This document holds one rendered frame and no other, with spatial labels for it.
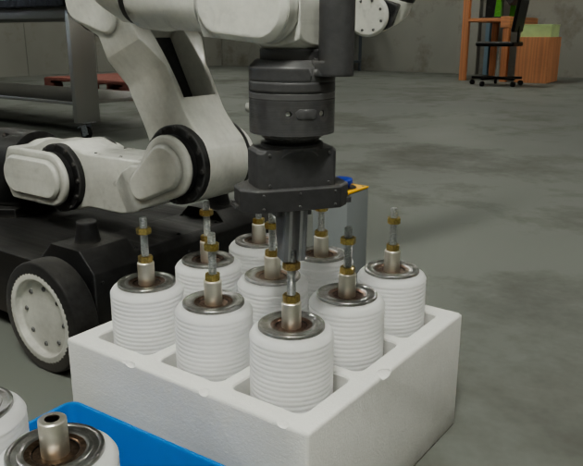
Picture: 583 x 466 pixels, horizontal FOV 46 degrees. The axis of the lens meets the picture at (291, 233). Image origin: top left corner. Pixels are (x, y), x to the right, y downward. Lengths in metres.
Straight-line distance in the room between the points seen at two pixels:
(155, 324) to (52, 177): 0.64
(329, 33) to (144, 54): 0.64
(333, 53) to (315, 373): 0.34
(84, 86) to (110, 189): 2.59
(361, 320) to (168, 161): 0.51
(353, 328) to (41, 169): 0.85
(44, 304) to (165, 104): 0.41
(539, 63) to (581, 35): 1.48
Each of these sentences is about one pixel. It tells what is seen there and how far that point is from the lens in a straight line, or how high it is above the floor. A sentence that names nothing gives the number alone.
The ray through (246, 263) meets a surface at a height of 0.23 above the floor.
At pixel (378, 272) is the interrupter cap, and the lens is 0.95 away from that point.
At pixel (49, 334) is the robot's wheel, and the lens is 1.28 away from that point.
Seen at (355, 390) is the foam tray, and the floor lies 0.18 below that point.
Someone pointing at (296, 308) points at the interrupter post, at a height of 0.28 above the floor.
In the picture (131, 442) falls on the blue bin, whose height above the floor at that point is 0.10.
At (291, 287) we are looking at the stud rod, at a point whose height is 0.30.
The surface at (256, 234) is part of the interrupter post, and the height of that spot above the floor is 0.27.
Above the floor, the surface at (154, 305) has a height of 0.24.
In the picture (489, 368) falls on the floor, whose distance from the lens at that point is 1.29.
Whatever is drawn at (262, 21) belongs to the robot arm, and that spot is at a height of 0.58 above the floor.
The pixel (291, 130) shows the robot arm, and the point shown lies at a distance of 0.68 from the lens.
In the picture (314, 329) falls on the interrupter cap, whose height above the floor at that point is 0.25.
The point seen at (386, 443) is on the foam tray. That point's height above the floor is 0.08.
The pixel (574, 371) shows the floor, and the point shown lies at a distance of 1.33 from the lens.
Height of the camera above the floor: 0.57
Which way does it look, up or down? 16 degrees down
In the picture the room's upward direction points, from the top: straight up
